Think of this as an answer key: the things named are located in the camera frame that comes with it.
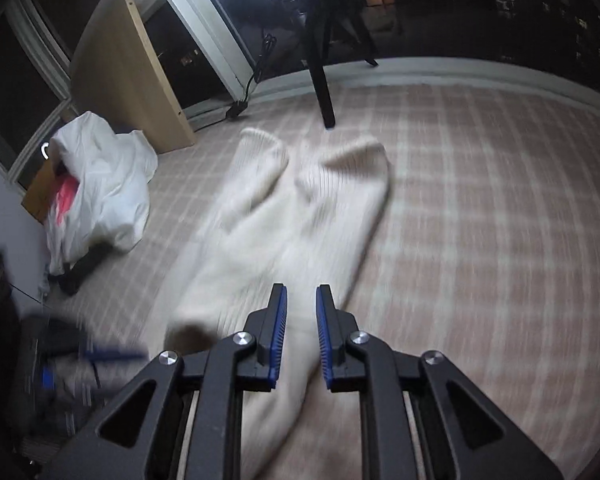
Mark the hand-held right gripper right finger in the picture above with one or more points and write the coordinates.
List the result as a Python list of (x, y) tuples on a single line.
[(325, 340)]

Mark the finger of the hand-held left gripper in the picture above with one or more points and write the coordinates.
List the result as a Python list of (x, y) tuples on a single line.
[(115, 355)]

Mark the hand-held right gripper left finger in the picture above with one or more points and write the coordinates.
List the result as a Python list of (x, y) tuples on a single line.
[(278, 335)]

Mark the cream knit cardigan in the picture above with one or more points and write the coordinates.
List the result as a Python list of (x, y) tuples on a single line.
[(290, 220)]

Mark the red cloth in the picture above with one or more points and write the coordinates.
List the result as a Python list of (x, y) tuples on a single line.
[(67, 200)]

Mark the cardboard box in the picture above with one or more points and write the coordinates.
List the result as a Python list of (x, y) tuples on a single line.
[(40, 190)]

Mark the white cloth bundle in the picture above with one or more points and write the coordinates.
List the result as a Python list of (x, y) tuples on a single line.
[(110, 185)]

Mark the pink plaid rug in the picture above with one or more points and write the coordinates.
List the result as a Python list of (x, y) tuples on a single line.
[(480, 210)]

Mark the wooden board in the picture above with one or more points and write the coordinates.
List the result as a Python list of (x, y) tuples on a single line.
[(125, 85)]

